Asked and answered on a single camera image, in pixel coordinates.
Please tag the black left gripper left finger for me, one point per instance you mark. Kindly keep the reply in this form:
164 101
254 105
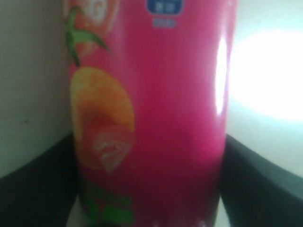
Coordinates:
43 192

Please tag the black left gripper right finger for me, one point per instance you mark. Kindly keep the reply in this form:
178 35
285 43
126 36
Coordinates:
256 192

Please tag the pink chips can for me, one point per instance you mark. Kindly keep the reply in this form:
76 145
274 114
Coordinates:
149 95

